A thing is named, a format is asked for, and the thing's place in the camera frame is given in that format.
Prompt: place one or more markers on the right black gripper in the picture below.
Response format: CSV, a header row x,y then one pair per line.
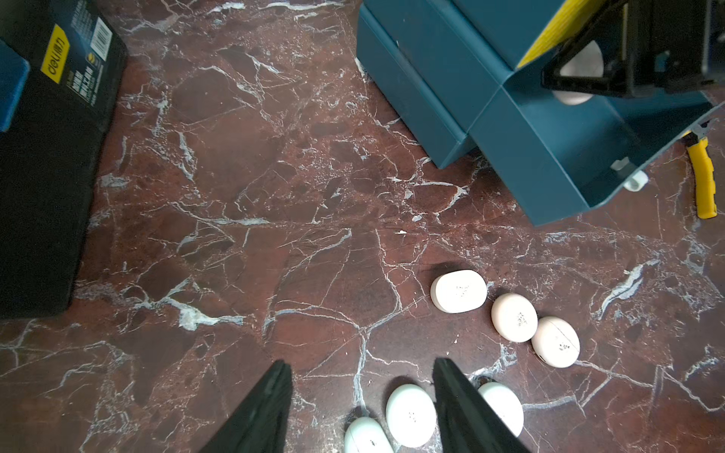
x,y
646,46

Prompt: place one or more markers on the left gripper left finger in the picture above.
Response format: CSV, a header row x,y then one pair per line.
x,y
260,422

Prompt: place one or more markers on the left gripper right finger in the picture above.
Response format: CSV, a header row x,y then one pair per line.
x,y
466,422

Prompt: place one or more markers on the pink round case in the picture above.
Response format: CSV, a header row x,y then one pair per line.
x,y
587,63
514,317
556,343

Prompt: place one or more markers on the yellow top drawer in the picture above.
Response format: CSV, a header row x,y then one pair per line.
x,y
565,24

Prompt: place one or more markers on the pink oval earphone case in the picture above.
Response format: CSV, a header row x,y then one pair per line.
x,y
459,291

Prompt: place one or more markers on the teal drawer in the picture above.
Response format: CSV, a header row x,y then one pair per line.
x,y
558,160

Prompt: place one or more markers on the teal drawer cabinet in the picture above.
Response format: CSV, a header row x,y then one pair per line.
x,y
443,66

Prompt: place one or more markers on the white round case right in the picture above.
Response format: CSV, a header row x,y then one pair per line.
x,y
505,403

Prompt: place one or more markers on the white round case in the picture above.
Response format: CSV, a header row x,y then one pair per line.
x,y
411,416
505,403

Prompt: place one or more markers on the white round case upper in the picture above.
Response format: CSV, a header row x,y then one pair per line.
x,y
411,416

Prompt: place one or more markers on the white oval earphone case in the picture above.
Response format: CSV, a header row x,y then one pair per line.
x,y
365,435

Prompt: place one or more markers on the yellow black toolbox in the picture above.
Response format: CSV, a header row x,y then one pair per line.
x,y
61,68

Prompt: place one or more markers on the yellow handled pliers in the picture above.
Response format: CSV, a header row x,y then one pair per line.
x,y
696,144

